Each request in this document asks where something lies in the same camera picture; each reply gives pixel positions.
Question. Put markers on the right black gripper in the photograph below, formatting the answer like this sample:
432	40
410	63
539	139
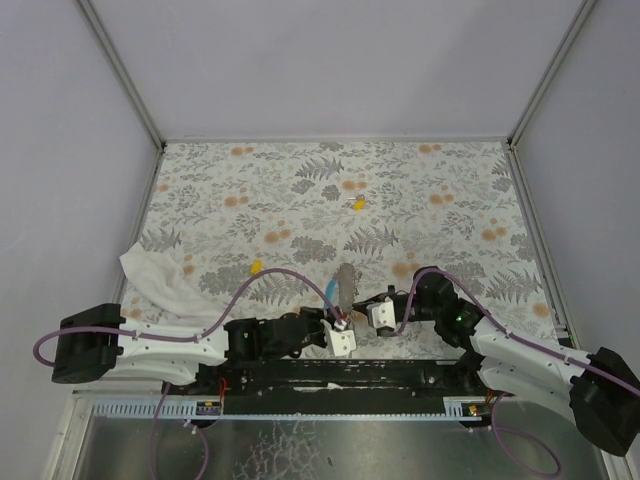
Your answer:
364	305

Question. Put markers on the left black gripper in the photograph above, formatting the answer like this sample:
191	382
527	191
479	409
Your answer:
316	325

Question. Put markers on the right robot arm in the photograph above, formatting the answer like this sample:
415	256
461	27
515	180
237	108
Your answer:
597	392

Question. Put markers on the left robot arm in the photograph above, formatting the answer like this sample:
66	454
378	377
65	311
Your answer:
100	342

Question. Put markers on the yellow tag key near left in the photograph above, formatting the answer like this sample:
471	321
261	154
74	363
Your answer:
256	267

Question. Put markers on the yellow tag key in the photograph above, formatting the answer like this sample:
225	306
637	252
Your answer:
256	267
358	202

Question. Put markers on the yellow tag key far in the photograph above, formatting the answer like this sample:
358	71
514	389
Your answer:
358	202

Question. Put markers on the floral table mat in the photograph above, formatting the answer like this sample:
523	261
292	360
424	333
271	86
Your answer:
218	207

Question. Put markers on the white cloth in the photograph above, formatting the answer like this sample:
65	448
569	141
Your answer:
160	280

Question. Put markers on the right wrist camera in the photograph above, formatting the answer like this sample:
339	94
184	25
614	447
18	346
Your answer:
381	317

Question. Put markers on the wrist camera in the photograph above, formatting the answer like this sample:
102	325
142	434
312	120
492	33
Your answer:
381	317
340	343

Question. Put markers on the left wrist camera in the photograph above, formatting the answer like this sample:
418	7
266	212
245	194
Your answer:
340	343

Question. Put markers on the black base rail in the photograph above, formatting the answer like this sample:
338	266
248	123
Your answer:
336	387

